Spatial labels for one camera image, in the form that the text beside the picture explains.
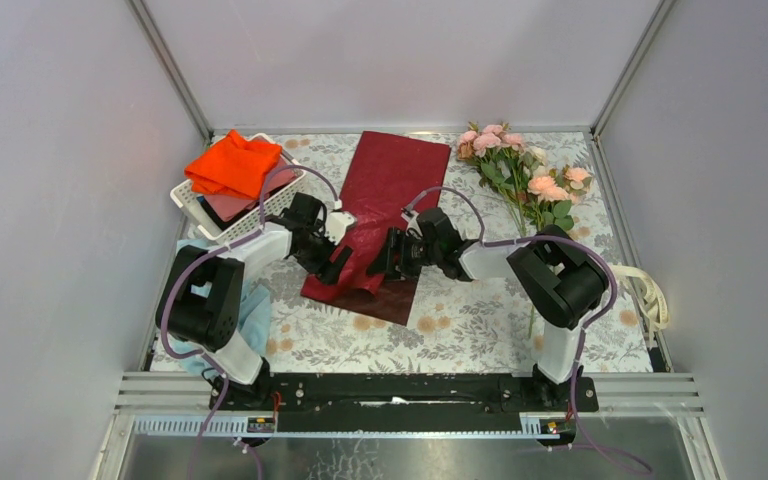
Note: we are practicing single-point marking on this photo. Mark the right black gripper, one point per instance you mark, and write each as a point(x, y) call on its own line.
point(397, 241)

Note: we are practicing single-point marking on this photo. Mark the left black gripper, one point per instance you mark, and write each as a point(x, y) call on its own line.
point(328, 273)

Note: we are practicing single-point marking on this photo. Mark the dark red wrapping paper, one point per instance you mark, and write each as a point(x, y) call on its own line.
point(386, 172)

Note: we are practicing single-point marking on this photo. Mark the pink fake flower bunch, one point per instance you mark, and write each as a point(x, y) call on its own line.
point(502, 165)

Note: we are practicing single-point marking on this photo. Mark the peach fake flower stem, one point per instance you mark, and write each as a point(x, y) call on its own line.
point(551, 193)

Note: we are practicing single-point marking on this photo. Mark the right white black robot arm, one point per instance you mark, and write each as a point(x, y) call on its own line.
point(568, 285)

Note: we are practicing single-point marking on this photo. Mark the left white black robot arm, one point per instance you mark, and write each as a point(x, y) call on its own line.
point(199, 310)

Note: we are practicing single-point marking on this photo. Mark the light blue cloth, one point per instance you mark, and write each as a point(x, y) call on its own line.
point(251, 318)

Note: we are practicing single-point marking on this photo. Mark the orange folded cloth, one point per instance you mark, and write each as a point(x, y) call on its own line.
point(234, 166)

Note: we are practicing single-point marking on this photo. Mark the white plastic basket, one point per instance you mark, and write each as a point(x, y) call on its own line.
point(192, 204)

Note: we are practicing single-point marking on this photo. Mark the cream ribbon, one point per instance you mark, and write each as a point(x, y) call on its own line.
point(651, 299)

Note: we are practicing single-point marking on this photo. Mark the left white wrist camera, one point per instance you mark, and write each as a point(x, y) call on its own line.
point(337, 224)

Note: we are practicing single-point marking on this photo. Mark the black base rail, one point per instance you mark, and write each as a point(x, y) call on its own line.
point(410, 404)

